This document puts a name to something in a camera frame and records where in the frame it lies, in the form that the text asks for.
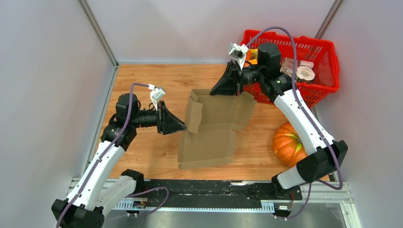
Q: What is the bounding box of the brown cardboard paper box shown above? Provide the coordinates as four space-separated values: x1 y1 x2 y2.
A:
178 89 257 170

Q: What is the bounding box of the orange pumpkin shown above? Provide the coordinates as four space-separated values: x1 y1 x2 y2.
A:
271 122 307 168

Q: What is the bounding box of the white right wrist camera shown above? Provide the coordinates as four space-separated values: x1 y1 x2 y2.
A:
228 43 249 70

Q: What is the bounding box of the aluminium frame rail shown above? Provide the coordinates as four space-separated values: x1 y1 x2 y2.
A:
51 176 361 228

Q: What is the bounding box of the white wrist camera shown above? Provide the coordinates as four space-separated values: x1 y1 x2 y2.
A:
228 43 249 70
148 84 166 111

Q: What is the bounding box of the red plastic shopping basket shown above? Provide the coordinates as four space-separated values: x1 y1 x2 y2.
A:
250 31 339 108

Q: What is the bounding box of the white round tape roll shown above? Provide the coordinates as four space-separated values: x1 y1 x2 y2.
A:
296 66 316 81

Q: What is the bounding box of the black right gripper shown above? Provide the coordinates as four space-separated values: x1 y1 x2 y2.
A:
209 59 265 97

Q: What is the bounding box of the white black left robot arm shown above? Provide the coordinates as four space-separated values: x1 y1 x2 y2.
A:
51 93 186 228

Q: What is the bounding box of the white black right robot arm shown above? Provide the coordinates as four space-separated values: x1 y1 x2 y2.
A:
210 43 348 199

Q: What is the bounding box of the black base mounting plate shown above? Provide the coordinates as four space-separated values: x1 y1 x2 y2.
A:
114 179 303 209

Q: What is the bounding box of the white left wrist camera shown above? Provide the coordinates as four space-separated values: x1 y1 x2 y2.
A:
148 84 166 111

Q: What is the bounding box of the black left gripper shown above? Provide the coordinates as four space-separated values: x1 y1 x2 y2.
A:
131 101 187 135

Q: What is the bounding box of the orange snack box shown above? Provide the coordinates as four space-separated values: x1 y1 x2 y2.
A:
246 49 258 61

